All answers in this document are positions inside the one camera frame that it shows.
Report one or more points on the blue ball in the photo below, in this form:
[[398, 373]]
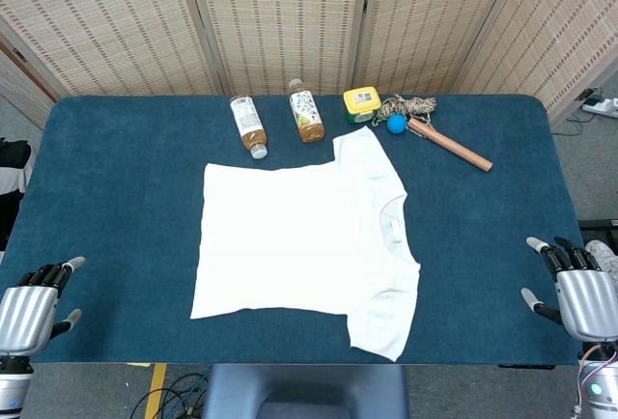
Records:
[[397, 123]]

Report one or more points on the white sneaker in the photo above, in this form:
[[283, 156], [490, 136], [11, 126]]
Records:
[[601, 250]]

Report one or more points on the black metal floor bar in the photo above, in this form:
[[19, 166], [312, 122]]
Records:
[[598, 224]]

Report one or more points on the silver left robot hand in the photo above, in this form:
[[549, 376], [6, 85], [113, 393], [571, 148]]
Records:
[[24, 313]]

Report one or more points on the white power strip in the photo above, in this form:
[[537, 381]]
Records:
[[603, 106]]

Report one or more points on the blue carpet table cover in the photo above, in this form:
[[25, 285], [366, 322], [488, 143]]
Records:
[[120, 173]]

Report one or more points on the tea bottle with white label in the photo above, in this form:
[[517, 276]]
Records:
[[247, 122]]

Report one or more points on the wooden stick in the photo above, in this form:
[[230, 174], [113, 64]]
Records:
[[454, 148]]

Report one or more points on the black power adapter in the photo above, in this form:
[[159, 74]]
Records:
[[590, 95]]

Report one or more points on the blue-grey padded seat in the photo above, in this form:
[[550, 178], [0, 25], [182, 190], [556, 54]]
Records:
[[304, 385]]

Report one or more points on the black and white bag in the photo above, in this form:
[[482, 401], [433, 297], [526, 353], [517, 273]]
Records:
[[12, 168]]

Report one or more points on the woven folding screen panel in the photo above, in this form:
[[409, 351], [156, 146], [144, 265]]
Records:
[[555, 28], [96, 18], [425, 18], [14, 91], [285, 18]]

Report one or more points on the tea bottle with colourful label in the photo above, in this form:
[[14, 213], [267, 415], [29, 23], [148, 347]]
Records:
[[306, 115]]

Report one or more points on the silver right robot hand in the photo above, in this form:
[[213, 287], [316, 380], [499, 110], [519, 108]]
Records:
[[589, 303]]

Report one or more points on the green container with yellow lid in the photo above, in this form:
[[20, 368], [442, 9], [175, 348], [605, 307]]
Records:
[[359, 100]]

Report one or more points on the white T-shirt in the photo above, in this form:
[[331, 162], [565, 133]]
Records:
[[289, 235]]

